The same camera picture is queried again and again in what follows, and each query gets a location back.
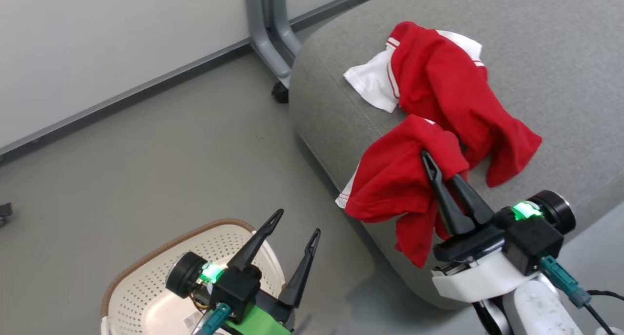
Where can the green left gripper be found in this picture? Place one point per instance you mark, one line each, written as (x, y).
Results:
(263, 323)

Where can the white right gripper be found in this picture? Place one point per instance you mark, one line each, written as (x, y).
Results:
(480, 276)

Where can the red shorts broad white panel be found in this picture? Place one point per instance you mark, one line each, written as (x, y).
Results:
(438, 81)

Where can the grey fabric sofa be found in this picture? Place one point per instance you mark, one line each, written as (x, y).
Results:
(560, 81)

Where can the cream laundry basket brown rim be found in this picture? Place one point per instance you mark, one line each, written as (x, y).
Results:
(146, 286)

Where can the grey partition leg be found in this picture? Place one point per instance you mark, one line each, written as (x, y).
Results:
(263, 37)
(285, 23)

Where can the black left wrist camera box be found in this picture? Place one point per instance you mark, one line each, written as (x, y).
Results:
(234, 288)

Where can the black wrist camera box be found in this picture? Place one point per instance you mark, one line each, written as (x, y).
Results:
(234, 288)
(534, 237)

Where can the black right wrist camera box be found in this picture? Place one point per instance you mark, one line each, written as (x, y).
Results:
(534, 237)

